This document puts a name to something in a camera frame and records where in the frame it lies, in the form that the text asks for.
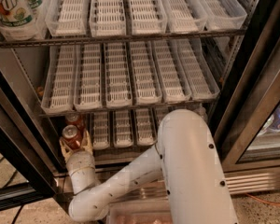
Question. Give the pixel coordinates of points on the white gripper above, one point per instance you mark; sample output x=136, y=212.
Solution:
x=79, y=161

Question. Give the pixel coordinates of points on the red coke can front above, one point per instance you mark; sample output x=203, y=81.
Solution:
x=72, y=136

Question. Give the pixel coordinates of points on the red coke can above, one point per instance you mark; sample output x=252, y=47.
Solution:
x=72, y=136
x=75, y=119

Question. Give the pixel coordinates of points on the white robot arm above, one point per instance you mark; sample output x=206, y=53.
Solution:
x=185, y=156

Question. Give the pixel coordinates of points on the red coke can rear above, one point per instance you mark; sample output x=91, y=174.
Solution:
x=75, y=119

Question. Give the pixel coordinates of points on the open fridge door left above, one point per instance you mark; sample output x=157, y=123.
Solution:
x=17, y=150

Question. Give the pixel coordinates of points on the fridge grille base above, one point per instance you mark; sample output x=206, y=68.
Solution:
x=238, y=182

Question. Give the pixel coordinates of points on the clear water bottle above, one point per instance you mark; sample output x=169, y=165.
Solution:
x=201, y=111

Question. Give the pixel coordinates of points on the white 7up bottle front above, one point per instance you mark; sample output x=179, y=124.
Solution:
x=17, y=21

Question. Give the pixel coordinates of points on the middle wire shelf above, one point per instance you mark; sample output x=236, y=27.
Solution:
x=104, y=108

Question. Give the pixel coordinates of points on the wire shelf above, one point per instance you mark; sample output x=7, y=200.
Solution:
x=104, y=108
x=86, y=39

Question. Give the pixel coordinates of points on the top wire shelf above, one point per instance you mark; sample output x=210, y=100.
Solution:
x=86, y=39

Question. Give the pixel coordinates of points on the fridge door frame right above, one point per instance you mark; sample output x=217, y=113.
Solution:
x=250, y=95

